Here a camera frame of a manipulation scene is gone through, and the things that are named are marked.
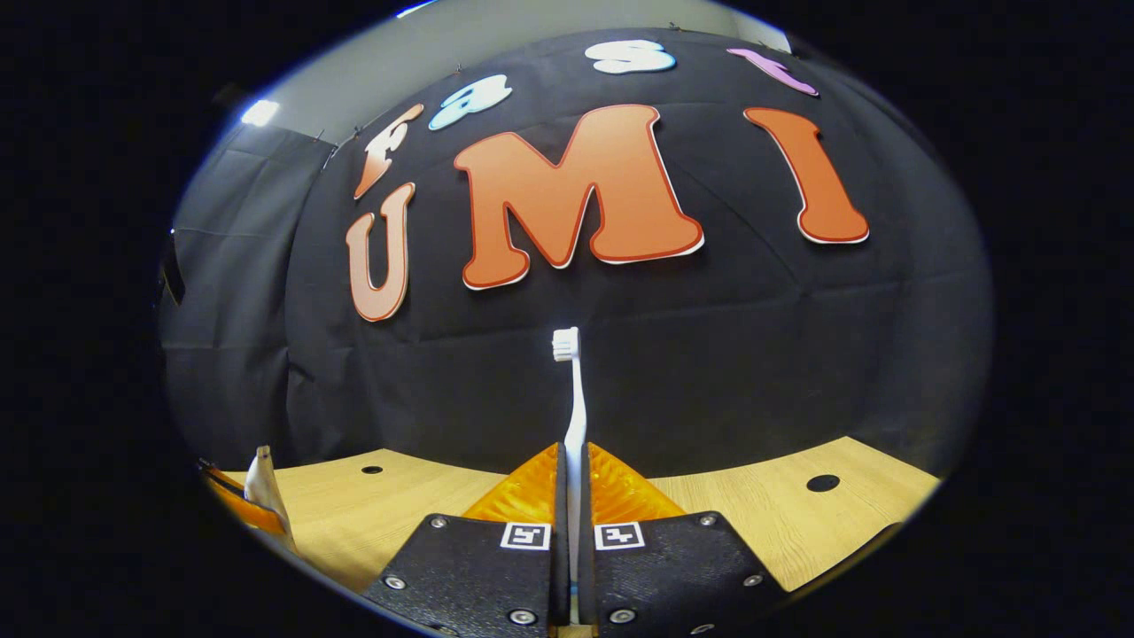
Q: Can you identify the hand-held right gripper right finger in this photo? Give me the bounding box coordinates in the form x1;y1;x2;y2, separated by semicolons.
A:
578;441;789;637

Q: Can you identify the black backdrop cloth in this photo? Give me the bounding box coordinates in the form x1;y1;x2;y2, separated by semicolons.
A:
159;27;995;479

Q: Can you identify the white toothpaste tube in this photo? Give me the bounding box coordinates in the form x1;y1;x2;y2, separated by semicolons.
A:
244;445;298;555

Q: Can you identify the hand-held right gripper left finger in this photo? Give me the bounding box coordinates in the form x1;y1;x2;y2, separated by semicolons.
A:
363;441;570;637

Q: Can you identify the light wooden desktop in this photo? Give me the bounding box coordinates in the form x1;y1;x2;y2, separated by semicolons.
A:
213;434;942;638

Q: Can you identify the white toothbrush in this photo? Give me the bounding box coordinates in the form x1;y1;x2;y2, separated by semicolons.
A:
551;326;589;626

